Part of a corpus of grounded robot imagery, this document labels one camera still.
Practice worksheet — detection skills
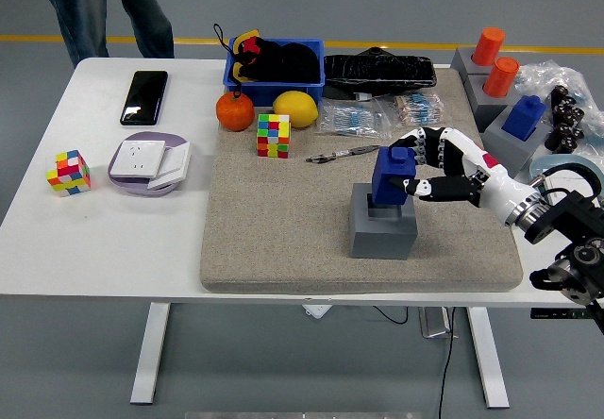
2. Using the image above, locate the large clear resistor bag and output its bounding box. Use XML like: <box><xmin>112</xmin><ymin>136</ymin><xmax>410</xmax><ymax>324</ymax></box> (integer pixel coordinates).
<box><xmin>314</xmin><ymin>97</ymin><xmax>394</xmax><ymax>141</ymax></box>

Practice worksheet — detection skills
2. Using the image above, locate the blue plastic bin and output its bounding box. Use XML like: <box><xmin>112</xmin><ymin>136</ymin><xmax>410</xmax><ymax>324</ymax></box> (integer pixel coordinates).
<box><xmin>222</xmin><ymin>37</ymin><xmax>327</xmax><ymax>108</ymax></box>

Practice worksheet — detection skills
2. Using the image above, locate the white table leg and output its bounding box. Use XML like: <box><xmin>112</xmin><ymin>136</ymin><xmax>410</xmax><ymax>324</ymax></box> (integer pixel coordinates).
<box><xmin>466</xmin><ymin>306</ymin><xmax>511</xmax><ymax>410</ymax></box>
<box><xmin>129</xmin><ymin>301</ymin><xmax>171</xmax><ymax>405</ymax></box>

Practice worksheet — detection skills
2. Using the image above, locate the black table control panel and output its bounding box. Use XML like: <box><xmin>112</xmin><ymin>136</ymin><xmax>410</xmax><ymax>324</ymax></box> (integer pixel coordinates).
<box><xmin>528</xmin><ymin>307</ymin><xmax>591</xmax><ymax>321</ymax></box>

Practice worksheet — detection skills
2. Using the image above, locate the grey seal holder block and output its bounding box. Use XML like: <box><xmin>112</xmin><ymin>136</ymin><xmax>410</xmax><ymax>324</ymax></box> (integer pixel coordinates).
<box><xmin>348</xmin><ymin>182</ymin><xmax>419</xmax><ymax>260</ymax></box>
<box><xmin>450</xmin><ymin>46</ymin><xmax>492</xmax><ymax>78</ymax></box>
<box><xmin>464</xmin><ymin>73</ymin><xmax>520</xmax><ymax>133</ymax></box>
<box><xmin>480</xmin><ymin>107</ymin><xmax>552</xmax><ymax>180</ymax></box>

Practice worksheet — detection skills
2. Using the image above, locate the black silver pen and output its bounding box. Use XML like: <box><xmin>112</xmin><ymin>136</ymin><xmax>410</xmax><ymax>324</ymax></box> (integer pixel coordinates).
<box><xmin>305</xmin><ymin>144</ymin><xmax>381</xmax><ymax>164</ymax></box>

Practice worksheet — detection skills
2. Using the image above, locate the blue square seal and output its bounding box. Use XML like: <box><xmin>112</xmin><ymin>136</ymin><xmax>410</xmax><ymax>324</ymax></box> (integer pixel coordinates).
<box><xmin>500</xmin><ymin>94</ymin><xmax>547</xmax><ymax>142</ymax></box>
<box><xmin>371</xmin><ymin>146</ymin><xmax>418</xmax><ymax>209</ymax></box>

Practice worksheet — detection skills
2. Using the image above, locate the white switch panel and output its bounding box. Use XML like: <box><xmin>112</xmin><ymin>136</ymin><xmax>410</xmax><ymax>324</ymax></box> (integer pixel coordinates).
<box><xmin>541</xmin><ymin>168</ymin><xmax>596</xmax><ymax>201</ymax></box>
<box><xmin>146</xmin><ymin>141</ymin><xmax>192</xmax><ymax>192</ymax></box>

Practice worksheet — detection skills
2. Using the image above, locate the black drawstring pouch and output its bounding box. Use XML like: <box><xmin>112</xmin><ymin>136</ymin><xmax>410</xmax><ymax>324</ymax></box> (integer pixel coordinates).
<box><xmin>212</xmin><ymin>23</ymin><xmax>320</xmax><ymax>100</ymax></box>

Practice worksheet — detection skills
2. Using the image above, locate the purple plate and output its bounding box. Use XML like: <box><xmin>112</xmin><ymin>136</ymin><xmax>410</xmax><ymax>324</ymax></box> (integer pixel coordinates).
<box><xmin>107</xmin><ymin>131</ymin><xmax>191</xmax><ymax>198</ymax></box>

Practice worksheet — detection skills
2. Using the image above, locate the colourful puzzle cube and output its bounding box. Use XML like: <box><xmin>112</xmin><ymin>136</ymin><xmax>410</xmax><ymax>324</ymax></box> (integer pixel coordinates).
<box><xmin>45</xmin><ymin>149</ymin><xmax>92</xmax><ymax>198</ymax></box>
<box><xmin>256</xmin><ymin>113</ymin><xmax>291</xmax><ymax>159</ymax></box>

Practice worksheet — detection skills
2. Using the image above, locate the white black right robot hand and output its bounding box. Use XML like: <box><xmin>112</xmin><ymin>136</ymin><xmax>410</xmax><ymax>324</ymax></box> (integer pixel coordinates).
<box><xmin>387</xmin><ymin>126</ymin><xmax>537</xmax><ymax>227</ymax></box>

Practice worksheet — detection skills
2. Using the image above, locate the grey-brown mat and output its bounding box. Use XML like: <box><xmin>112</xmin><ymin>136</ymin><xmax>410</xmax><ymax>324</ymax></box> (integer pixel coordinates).
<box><xmin>199</xmin><ymin>67</ymin><xmax>524</xmax><ymax>294</ymax></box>

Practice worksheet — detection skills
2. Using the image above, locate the crumpled clear plastic bag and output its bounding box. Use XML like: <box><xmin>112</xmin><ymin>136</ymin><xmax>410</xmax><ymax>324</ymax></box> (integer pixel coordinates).
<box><xmin>513</xmin><ymin>59</ymin><xmax>604</xmax><ymax>156</ymax></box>

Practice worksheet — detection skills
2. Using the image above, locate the short black cable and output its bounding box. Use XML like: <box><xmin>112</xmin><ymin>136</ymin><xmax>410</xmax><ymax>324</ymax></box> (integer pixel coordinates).
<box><xmin>372</xmin><ymin>305</ymin><xmax>410</xmax><ymax>325</ymax></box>

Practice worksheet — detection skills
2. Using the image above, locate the small clear resistor bag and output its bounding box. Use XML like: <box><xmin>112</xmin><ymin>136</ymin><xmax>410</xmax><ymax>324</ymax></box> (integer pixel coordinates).
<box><xmin>392</xmin><ymin>92</ymin><xmax>447</xmax><ymax>128</ymax></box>

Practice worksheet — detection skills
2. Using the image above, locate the black smartphone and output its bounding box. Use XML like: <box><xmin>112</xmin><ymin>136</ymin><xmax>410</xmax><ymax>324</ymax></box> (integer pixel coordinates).
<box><xmin>119</xmin><ymin>70</ymin><xmax>169</xmax><ymax>126</ymax></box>

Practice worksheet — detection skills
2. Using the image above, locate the light blue plate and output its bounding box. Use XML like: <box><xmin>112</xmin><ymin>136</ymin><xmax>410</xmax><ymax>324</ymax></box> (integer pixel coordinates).
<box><xmin>528</xmin><ymin>154</ymin><xmax>604</xmax><ymax>192</ymax></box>

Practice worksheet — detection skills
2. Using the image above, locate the orange cylinder seal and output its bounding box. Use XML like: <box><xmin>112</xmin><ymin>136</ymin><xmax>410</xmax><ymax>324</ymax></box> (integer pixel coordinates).
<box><xmin>471</xmin><ymin>26</ymin><xmax>507</xmax><ymax>67</ymax></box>
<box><xmin>482</xmin><ymin>56</ymin><xmax>521</xmax><ymax>98</ymax></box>

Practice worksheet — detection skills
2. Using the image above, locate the white wall socket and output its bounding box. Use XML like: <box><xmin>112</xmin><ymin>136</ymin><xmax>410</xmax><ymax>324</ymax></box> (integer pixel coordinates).
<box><xmin>109</xmin><ymin>140</ymin><xmax>167</xmax><ymax>179</ymax></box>

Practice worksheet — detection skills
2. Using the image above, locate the orange fruit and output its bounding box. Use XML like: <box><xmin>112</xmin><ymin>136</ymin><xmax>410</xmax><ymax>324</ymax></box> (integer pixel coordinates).
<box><xmin>215</xmin><ymin>92</ymin><xmax>257</xmax><ymax>133</ymax></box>

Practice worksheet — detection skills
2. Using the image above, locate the long black cable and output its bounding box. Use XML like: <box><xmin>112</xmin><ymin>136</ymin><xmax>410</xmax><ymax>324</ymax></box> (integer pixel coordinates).
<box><xmin>437</xmin><ymin>306</ymin><xmax>459</xmax><ymax>419</ymax></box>

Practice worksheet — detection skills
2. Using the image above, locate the yellow red toy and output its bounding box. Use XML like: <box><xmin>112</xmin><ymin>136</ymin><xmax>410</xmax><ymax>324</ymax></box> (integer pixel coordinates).
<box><xmin>227</xmin><ymin>28</ymin><xmax>263</xmax><ymax>83</ymax></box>

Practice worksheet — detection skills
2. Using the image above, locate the yellow lemon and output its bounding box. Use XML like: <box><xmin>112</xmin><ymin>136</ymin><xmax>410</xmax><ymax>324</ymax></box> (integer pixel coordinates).
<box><xmin>272</xmin><ymin>90</ymin><xmax>319</xmax><ymax>129</ymax></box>

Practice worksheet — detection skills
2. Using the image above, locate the person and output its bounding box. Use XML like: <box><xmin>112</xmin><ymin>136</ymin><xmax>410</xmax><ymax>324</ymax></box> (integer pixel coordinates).
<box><xmin>32</xmin><ymin>0</ymin><xmax>176</xmax><ymax>69</ymax></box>

